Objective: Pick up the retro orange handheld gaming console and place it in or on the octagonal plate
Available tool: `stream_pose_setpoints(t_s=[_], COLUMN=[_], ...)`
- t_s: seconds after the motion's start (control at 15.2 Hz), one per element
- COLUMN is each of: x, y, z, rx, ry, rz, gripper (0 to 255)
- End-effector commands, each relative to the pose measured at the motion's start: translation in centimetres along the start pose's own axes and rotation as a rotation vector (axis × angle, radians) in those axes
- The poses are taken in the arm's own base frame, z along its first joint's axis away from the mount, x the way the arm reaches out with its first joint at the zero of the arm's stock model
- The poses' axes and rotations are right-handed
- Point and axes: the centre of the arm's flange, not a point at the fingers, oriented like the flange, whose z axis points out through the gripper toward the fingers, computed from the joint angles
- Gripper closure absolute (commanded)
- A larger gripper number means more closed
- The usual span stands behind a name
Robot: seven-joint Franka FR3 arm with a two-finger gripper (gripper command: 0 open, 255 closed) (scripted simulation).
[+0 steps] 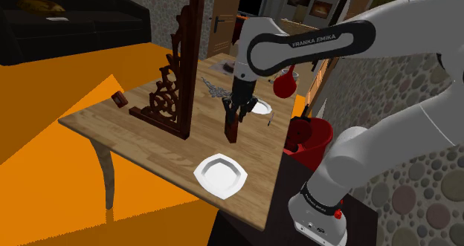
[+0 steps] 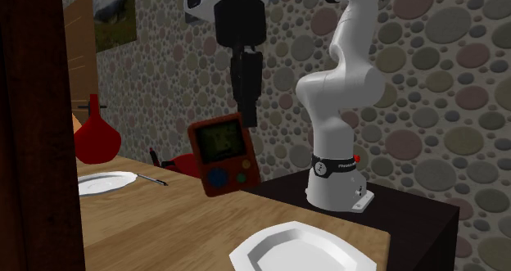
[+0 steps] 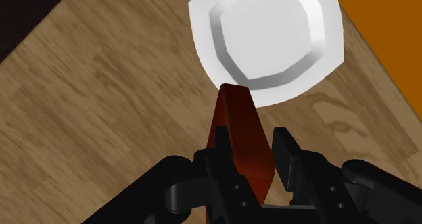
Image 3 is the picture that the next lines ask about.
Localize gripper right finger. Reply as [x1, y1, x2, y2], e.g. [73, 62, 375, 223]
[272, 127, 422, 224]

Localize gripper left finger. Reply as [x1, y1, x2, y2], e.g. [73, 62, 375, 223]
[81, 125, 261, 224]

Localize dark red tool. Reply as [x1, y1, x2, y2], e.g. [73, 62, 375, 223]
[205, 83, 276, 224]

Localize white square plate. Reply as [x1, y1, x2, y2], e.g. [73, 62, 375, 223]
[187, 0, 345, 108]

